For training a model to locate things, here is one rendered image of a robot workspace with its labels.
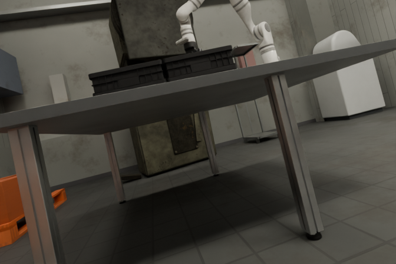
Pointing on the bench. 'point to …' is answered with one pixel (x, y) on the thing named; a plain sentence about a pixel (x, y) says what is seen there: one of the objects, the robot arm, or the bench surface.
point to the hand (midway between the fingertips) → (194, 66)
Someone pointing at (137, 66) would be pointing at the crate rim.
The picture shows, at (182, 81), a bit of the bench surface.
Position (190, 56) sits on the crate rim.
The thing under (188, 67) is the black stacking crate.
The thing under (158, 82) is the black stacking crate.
